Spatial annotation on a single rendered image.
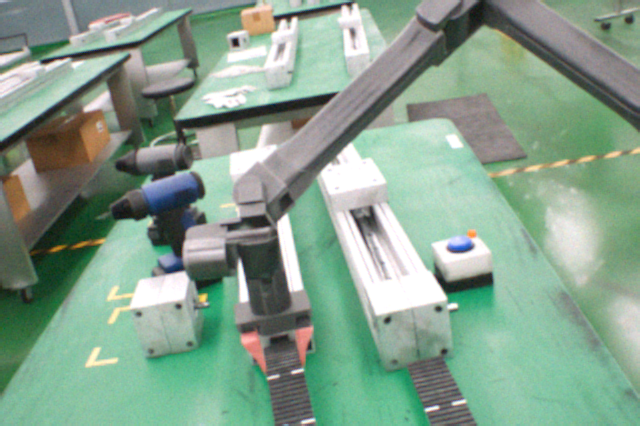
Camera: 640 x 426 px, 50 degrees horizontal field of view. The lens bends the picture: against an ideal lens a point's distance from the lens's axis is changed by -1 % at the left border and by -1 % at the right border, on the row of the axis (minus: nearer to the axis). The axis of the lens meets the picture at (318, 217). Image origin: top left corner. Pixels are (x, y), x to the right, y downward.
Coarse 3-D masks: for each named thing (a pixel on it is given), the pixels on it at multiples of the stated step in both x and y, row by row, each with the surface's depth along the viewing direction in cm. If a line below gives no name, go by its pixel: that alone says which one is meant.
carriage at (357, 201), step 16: (368, 160) 145; (336, 176) 139; (352, 176) 138; (368, 176) 136; (336, 192) 131; (352, 192) 131; (368, 192) 132; (384, 192) 132; (336, 208) 132; (352, 208) 133; (368, 208) 135
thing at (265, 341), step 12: (288, 228) 130; (288, 240) 125; (288, 252) 120; (240, 264) 119; (288, 264) 116; (240, 276) 115; (288, 276) 112; (300, 276) 111; (240, 288) 111; (300, 288) 107; (240, 300) 107; (264, 336) 104; (276, 336) 106; (288, 336) 105; (312, 336) 105; (312, 348) 106; (252, 360) 105
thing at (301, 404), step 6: (288, 402) 89; (294, 402) 89; (300, 402) 89; (306, 402) 89; (276, 408) 89; (282, 408) 89; (288, 408) 88; (294, 408) 88; (300, 408) 88; (306, 408) 88; (276, 414) 88; (282, 414) 88
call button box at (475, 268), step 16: (448, 240) 119; (480, 240) 116; (448, 256) 113; (464, 256) 112; (480, 256) 112; (448, 272) 113; (464, 272) 113; (480, 272) 113; (448, 288) 114; (464, 288) 114
